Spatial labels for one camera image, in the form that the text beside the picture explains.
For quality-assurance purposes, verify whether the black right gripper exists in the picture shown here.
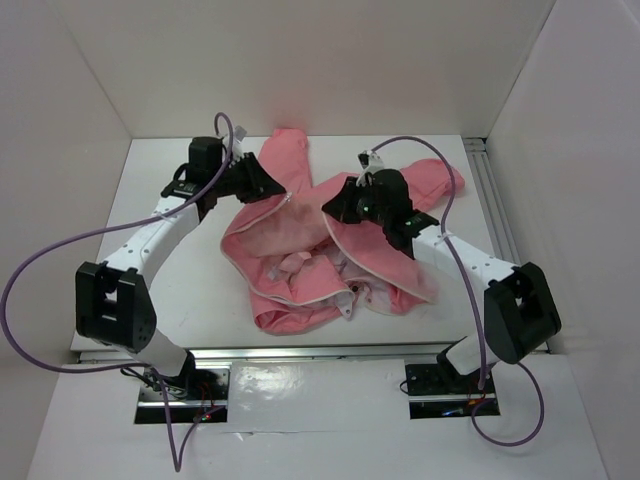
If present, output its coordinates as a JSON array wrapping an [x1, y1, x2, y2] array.
[[323, 176, 390, 227]]

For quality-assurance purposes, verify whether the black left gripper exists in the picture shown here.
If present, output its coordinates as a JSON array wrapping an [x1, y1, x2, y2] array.
[[210, 151, 285, 204]]

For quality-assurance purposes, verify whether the pink zip-up jacket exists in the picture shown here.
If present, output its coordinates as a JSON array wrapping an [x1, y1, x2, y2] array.
[[220, 129, 439, 335]]

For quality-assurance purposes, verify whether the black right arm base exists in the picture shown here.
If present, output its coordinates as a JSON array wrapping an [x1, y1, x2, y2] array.
[[399, 355, 500, 420]]

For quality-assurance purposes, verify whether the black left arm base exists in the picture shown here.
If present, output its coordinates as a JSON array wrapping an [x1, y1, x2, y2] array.
[[120, 367, 231, 425]]

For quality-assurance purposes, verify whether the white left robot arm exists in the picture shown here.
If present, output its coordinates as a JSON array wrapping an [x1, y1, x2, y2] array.
[[75, 135, 285, 399]]

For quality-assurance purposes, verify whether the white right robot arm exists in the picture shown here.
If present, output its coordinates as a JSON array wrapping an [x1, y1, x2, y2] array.
[[322, 169, 562, 392]]

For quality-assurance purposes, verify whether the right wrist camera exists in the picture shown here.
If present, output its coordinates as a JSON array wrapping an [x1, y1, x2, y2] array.
[[356, 150, 385, 186]]

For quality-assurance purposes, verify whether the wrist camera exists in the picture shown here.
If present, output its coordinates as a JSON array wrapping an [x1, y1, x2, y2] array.
[[356, 150, 385, 186], [222, 126, 247, 157]]

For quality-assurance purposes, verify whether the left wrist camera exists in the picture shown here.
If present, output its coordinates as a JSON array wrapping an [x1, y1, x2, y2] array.
[[222, 126, 247, 157]]

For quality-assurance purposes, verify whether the aluminium right side rail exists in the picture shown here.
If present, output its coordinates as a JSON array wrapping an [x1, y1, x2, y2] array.
[[463, 138, 561, 364]]

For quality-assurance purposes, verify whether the aluminium rail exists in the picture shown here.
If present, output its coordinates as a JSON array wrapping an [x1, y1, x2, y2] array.
[[463, 138, 561, 364], [74, 339, 501, 364]]

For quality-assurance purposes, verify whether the aluminium front rail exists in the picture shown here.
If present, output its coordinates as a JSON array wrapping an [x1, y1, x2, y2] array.
[[74, 339, 501, 364]]

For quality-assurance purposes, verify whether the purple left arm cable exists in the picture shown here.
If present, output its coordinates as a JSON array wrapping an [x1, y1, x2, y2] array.
[[0, 112, 236, 472]]

